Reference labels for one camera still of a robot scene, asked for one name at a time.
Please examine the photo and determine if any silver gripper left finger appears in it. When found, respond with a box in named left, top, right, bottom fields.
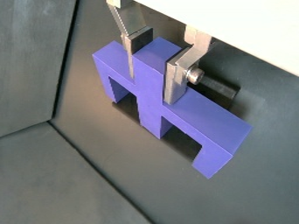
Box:
left=107, top=0, right=154, bottom=77

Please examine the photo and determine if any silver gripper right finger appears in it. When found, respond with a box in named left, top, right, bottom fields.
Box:
left=163, top=25, right=212, bottom=104

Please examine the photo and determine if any purple three-legged block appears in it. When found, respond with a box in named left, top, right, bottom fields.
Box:
left=93, top=38, right=252, bottom=178

